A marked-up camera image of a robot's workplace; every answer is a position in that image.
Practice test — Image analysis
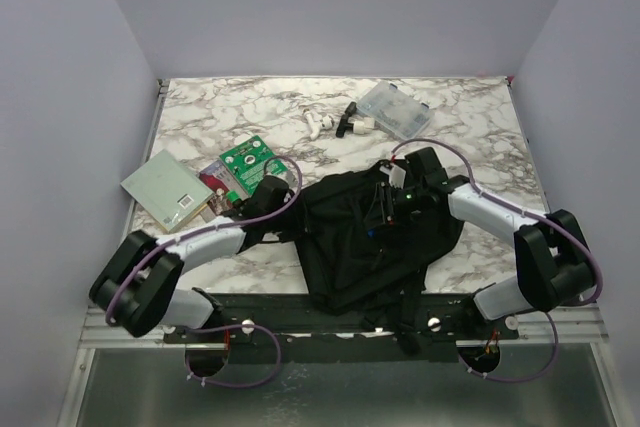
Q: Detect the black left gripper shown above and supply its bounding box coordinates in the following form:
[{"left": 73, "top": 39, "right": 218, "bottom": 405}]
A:
[{"left": 265, "top": 192, "right": 324, "bottom": 243}]

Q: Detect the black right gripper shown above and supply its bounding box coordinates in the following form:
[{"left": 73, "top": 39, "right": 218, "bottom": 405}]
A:
[{"left": 360, "top": 182, "right": 427, "bottom": 236}]

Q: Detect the green capped marker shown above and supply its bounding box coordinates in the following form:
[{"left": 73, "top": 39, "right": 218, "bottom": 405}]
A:
[{"left": 226, "top": 191, "right": 243, "bottom": 207}]

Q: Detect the black student backpack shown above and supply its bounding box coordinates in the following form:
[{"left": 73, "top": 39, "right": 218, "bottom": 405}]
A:
[{"left": 293, "top": 161, "right": 435, "bottom": 355}]

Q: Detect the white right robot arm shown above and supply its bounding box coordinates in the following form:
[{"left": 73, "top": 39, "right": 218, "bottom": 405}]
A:
[{"left": 363, "top": 148, "right": 601, "bottom": 339}]

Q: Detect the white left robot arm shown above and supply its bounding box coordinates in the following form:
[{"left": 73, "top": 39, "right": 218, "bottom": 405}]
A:
[{"left": 89, "top": 175, "right": 301, "bottom": 342}]

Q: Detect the green paperback book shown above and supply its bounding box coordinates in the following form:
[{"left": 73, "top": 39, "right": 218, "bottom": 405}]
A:
[{"left": 219, "top": 135, "right": 274, "bottom": 196}]

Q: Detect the purple red paperback book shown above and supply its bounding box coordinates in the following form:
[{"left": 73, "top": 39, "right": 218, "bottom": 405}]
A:
[{"left": 198, "top": 160, "right": 241, "bottom": 221}]

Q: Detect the black and white valve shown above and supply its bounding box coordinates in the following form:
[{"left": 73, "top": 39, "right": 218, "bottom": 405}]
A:
[{"left": 335, "top": 102, "right": 375, "bottom": 138}]

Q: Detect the clear plastic organizer box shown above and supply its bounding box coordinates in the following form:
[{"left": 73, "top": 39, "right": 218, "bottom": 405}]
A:
[{"left": 356, "top": 81, "right": 432, "bottom": 140}]

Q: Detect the white plastic pipe fitting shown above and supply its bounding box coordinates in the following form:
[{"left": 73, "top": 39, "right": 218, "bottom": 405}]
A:
[{"left": 303, "top": 108, "right": 334, "bottom": 140}]

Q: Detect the black mounting plate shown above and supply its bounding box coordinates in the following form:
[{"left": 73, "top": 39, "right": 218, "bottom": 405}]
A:
[{"left": 164, "top": 294, "right": 524, "bottom": 370}]

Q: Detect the grey-green notebook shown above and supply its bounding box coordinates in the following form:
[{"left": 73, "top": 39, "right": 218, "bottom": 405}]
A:
[{"left": 121, "top": 150, "right": 214, "bottom": 233}]

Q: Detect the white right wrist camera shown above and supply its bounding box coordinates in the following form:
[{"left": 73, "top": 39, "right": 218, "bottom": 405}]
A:
[{"left": 380, "top": 162, "right": 406, "bottom": 189}]

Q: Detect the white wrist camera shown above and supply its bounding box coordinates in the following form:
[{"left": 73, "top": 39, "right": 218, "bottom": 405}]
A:
[
  {"left": 380, "top": 162, "right": 406, "bottom": 189},
  {"left": 277, "top": 171, "right": 298, "bottom": 190}
]

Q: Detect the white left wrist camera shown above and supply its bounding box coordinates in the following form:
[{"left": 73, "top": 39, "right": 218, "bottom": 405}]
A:
[{"left": 277, "top": 171, "right": 298, "bottom": 190}]

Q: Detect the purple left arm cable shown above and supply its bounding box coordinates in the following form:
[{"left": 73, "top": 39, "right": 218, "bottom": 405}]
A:
[{"left": 103, "top": 155, "right": 304, "bottom": 389}]

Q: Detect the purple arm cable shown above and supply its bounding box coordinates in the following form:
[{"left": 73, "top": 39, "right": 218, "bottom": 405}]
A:
[
  {"left": 389, "top": 139, "right": 601, "bottom": 384},
  {"left": 103, "top": 155, "right": 304, "bottom": 389}
]

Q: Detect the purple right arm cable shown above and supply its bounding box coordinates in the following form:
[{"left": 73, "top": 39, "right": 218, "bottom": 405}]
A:
[{"left": 389, "top": 139, "right": 601, "bottom": 384}]

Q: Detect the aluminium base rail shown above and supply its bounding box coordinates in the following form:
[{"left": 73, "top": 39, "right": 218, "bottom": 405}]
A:
[{"left": 79, "top": 302, "right": 611, "bottom": 349}]

